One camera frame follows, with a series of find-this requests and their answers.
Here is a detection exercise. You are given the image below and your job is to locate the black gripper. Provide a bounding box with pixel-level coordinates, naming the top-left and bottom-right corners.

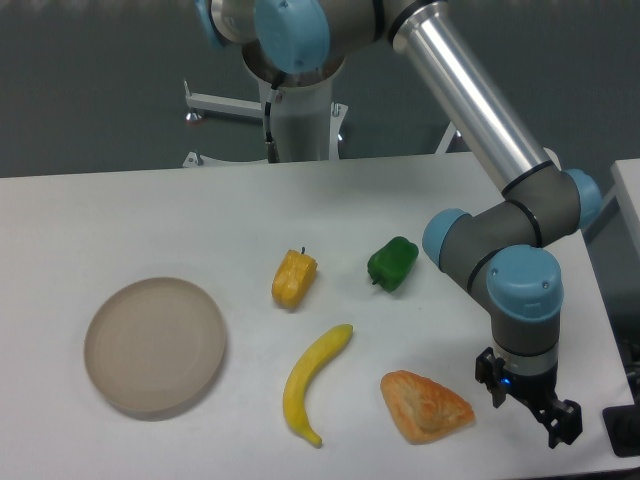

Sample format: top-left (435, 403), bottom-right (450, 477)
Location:
top-left (475, 347), bottom-right (583, 449)

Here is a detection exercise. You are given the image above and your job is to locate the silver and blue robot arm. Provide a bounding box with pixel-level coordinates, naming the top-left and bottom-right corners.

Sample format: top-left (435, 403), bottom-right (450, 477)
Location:
top-left (195, 1), bottom-right (601, 445)

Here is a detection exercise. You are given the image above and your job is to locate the green bell pepper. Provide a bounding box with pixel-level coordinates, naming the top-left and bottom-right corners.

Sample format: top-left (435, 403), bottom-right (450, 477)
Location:
top-left (367, 236), bottom-right (419, 293)

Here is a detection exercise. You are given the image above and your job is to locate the yellow bell pepper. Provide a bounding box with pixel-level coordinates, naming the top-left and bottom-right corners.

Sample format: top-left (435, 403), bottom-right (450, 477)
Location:
top-left (271, 248), bottom-right (318, 310)

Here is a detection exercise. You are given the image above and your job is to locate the black device at right edge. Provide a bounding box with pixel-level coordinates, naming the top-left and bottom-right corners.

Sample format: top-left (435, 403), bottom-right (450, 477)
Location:
top-left (602, 340), bottom-right (639, 458)

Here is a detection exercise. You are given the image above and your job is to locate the triangular puff pastry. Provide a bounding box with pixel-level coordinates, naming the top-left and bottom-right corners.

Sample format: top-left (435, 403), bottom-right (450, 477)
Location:
top-left (380, 370), bottom-right (475, 445)

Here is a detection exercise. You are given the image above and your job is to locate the white side table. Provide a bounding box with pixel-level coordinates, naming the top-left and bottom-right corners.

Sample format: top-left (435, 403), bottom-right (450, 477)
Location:
top-left (582, 158), bottom-right (640, 251)

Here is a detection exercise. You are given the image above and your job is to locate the yellow banana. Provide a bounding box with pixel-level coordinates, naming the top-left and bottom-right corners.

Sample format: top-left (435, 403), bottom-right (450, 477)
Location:
top-left (282, 324), bottom-right (354, 448)

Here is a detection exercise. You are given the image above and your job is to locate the beige round plate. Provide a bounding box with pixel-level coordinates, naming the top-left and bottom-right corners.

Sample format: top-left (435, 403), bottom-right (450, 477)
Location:
top-left (84, 277), bottom-right (226, 419)

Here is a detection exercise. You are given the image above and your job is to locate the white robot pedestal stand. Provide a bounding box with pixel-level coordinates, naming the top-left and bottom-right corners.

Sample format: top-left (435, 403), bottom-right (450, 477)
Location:
top-left (184, 46), bottom-right (466, 166)

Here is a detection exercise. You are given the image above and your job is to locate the black cable on pedestal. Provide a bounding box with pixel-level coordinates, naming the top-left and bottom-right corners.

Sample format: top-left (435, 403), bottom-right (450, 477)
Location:
top-left (262, 72), bottom-right (287, 164)

